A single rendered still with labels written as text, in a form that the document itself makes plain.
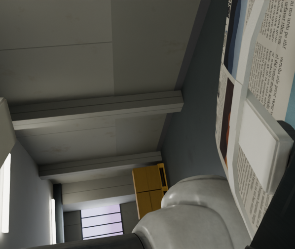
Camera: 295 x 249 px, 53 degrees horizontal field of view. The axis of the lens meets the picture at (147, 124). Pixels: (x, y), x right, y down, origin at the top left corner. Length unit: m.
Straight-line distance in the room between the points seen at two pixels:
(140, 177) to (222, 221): 6.76
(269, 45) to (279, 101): 0.04
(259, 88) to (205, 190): 0.26
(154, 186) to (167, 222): 6.75
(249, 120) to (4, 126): 0.14
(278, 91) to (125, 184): 8.86
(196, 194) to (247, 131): 0.31
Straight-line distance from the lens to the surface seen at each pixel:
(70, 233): 10.14
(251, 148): 0.17
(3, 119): 0.19
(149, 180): 7.20
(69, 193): 9.11
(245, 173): 0.29
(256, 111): 0.16
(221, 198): 0.48
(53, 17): 3.51
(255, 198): 0.27
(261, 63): 0.25
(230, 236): 0.47
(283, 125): 0.17
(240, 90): 0.17
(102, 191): 9.01
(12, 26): 3.65
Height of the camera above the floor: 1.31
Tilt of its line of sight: 8 degrees down
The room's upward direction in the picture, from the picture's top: 97 degrees counter-clockwise
